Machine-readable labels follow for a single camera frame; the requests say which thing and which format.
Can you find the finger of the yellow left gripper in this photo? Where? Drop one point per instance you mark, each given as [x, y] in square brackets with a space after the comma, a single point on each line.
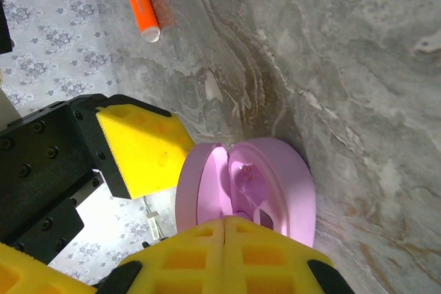
[144, 153]
[27, 276]

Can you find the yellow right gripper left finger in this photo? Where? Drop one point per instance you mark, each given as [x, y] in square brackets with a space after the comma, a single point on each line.
[186, 263]

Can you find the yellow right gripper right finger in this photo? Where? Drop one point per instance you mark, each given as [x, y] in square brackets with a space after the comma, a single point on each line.
[268, 263]

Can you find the pink earbud charging case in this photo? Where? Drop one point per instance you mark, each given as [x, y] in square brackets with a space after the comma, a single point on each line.
[296, 187]

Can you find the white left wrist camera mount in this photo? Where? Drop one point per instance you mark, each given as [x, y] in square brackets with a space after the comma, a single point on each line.
[7, 108]

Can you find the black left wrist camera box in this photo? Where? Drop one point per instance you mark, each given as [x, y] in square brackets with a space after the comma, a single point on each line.
[4, 25]

